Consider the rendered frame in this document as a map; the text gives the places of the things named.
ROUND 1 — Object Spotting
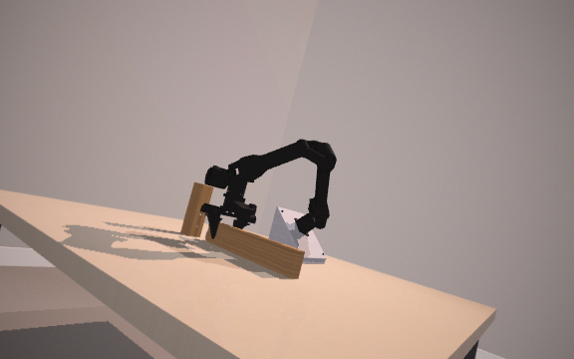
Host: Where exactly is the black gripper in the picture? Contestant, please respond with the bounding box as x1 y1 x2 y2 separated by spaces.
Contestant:
200 190 256 239

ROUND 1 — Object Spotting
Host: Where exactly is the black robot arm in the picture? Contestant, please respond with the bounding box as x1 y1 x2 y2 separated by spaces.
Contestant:
204 139 337 236

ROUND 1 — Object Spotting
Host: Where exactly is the wooden post with two steel pins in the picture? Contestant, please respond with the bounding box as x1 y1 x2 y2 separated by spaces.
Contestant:
180 182 213 237

